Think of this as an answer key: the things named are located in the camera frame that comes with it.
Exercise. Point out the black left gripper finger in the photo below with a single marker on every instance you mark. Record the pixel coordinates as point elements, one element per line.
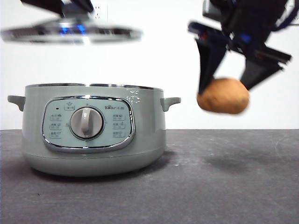
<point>46,6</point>
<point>84,4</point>

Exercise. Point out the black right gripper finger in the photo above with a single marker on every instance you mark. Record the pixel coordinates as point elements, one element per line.
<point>257,72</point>
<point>209,60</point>

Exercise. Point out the glass lid with green knob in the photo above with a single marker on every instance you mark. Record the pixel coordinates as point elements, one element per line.
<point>70,35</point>

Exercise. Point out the brown potato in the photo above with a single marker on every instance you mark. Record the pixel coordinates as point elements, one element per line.
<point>222,98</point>

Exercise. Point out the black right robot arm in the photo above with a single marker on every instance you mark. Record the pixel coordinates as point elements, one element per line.
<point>257,5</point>

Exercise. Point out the pale green electric cooking pot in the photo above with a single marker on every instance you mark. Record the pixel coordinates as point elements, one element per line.
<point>149,130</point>

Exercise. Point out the white wall power outlet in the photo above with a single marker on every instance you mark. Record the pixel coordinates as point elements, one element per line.
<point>98,11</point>

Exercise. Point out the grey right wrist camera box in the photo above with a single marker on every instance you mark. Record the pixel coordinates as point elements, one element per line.
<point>212,8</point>

